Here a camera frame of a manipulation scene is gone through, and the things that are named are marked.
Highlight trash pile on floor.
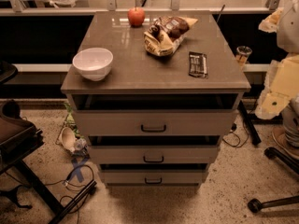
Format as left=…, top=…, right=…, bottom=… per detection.
left=56, top=102, right=89, bottom=158

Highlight plastic cup with drink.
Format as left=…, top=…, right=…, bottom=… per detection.
left=235, top=46, right=252, bottom=68

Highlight yellow brown chip bag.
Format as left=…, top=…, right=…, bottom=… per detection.
left=144, top=16, right=198, bottom=57

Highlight white bowl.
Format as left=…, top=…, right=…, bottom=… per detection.
left=72, top=48, right=113, bottom=81

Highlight black chair at left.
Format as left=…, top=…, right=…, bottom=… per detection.
left=0, top=60, right=97, bottom=224

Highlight black floor cables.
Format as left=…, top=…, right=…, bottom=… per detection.
left=43, top=163, right=95, bottom=224

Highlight red apple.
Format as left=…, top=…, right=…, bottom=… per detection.
left=127, top=7, right=145, bottom=27

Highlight drawer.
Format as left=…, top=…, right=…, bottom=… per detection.
left=88, top=136, right=219, bottom=164
left=99, top=163, right=208, bottom=186
left=73, top=94, right=237, bottom=136

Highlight grey drawer cabinet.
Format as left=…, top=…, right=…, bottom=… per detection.
left=60, top=10, right=252, bottom=189

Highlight black snack bar wrapper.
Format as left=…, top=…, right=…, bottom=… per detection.
left=189, top=51, right=207, bottom=78

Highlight office chair base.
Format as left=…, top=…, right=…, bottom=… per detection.
left=247, top=147, right=299, bottom=214

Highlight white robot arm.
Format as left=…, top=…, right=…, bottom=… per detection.
left=255, top=0, right=299, bottom=119

